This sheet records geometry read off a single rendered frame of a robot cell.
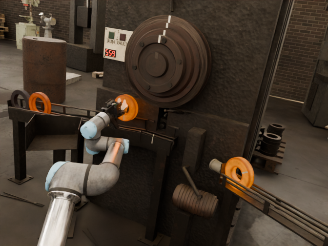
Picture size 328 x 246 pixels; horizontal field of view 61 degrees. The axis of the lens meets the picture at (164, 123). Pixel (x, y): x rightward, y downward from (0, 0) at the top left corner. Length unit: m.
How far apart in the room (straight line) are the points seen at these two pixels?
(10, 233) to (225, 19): 1.73
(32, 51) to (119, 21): 2.55
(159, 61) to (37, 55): 2.95
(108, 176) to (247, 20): 0.99
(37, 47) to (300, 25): 5.65
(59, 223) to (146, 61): 0.82
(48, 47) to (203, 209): 3.25
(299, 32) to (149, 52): 6.22
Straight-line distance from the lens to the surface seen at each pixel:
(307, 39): 7.43
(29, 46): 4.22
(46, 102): 2.05
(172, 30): 1.42
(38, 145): 1.67
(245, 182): 1.32
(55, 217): 1.03
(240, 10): 1.51
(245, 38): 1.50
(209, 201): 1.43
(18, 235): 2.00
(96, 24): 6.83
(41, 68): 4.18
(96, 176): 1.05
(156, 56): 1.37
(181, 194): 1.45
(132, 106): 1.58
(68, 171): 1.07
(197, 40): 1.40
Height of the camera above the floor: 1.30
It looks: 19 degrees down
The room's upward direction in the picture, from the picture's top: 8 degrees clockwise
